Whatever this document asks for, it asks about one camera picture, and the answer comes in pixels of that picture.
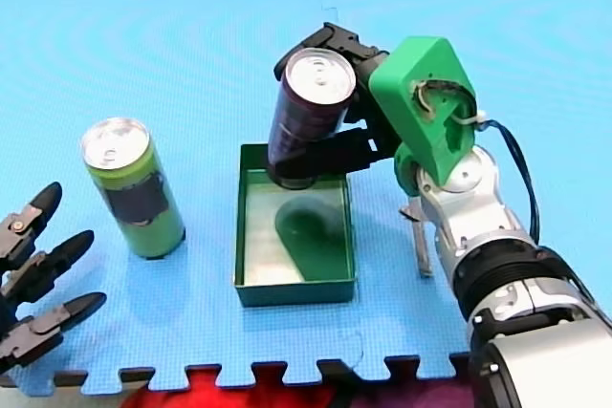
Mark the dark purple drink can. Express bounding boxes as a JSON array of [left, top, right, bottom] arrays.
[[266, 47, 359, 190]]

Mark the shallow green tray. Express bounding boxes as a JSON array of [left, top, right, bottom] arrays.
[[232, 142, 360, 309]]

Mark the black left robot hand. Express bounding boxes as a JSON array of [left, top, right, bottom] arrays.
[[0, 182, 108, 376]]

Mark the green drink can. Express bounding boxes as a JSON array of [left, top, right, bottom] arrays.
[[79, 117, 186, 262]]

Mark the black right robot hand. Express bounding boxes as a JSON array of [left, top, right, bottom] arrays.
[[273, 22, 404, 185]]

